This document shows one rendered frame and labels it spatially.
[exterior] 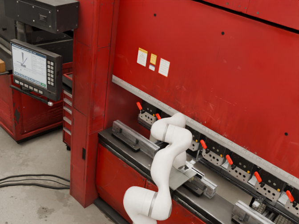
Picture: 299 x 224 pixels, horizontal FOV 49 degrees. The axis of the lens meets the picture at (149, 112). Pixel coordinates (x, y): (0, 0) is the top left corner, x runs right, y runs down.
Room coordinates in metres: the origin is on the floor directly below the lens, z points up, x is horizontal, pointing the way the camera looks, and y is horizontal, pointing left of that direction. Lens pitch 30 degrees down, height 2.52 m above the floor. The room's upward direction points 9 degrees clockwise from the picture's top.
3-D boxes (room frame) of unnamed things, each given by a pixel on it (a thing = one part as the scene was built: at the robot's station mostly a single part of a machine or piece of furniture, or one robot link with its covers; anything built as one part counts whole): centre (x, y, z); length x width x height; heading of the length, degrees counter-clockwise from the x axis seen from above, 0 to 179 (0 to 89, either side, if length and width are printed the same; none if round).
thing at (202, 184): (1.88, -0.39, 0.92); 0.39 x 0.06 x 0.10; 52
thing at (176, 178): (1.80, -0.26, 1.00); 0.26 x 0.18 x 0.01; 142
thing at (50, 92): (2.25, 0.89, 1.42); 0.45 x 0.12 x 0.36; 66
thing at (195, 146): (1.93, -0.33, 1.26); 0.15 x 0.09 x 0.17; 52
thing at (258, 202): (1.71, -0.87, 1.01); 0.26 x 0.12 x 0.05; 142
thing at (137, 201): (1.13, -0.04, 1.30); 0.19 x 0.12 x 0.24; 78
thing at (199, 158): (2.04, -0.45, 1.01); 0.26 x 0.12 x 0.05; 142
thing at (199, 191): (1.84, -0.34, 0.89); 0.30 x 0.05 x 0.03; 52
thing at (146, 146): (2.25, 0.08, 0.92); 0.50 x 0.06 x 0.10; 52
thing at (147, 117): (2.18, -0.01, 1.26); 0.15 x 0.09 x 0.17; 52
